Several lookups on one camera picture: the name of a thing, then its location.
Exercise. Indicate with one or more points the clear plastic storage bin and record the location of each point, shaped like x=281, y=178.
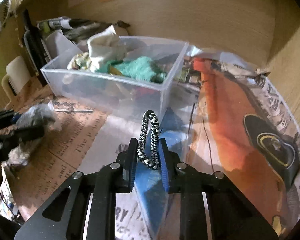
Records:
x=104, y=91

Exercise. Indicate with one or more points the floral fabric scrunchie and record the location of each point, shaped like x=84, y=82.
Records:
x=80, y=61

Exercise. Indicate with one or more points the grey glittery pouch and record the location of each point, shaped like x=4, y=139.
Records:
x=34, y=124

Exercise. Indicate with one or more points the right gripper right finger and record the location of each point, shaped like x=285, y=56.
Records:
x=210, y=199

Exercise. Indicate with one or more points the white sock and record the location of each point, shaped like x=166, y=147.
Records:
x=104, y=47

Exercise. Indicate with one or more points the red fabric pouch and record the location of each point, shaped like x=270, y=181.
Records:
x=139, y=94

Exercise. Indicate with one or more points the vintage newspaper print mat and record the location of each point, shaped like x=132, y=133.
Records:
x=235, y=122

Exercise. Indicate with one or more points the rolled magazine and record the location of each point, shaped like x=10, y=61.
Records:
x=62, y=23

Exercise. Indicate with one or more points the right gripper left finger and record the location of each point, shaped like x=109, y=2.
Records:
x=83, y=207

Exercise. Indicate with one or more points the green knitted pouch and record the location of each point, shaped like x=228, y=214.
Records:
x=141, y=69

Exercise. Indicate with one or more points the white paper sheet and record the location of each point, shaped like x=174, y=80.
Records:
x=57, y=44

